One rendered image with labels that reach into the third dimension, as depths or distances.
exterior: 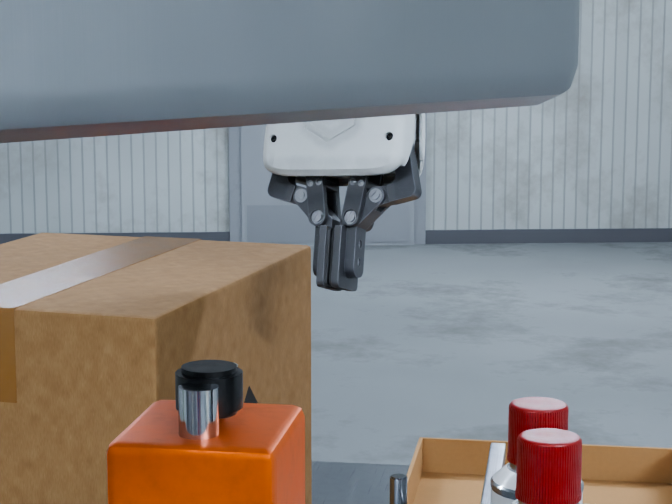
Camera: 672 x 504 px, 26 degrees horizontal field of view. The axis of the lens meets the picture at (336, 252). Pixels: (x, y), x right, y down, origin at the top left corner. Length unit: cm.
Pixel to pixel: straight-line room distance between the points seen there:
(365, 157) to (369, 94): 78
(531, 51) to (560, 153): 845
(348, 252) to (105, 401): 18
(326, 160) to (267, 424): 58
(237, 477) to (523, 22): 20
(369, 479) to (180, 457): 116
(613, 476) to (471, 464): 14
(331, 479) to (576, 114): 719
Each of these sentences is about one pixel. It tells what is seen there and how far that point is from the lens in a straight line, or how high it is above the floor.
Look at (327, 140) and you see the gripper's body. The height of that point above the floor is 122.
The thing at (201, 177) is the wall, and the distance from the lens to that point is 845.
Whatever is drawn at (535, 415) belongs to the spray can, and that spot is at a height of 108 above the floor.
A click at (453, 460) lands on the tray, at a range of 152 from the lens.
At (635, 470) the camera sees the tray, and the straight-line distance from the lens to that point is 152.
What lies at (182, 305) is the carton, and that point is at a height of 112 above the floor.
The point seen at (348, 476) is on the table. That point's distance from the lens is 152.
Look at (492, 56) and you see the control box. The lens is 17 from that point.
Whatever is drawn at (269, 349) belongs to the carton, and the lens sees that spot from 107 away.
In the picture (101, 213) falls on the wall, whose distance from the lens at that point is 852.
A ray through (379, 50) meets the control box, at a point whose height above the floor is 129.
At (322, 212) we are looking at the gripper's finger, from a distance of 95.
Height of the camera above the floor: 130
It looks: 9 degrees down
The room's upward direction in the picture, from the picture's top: straight up
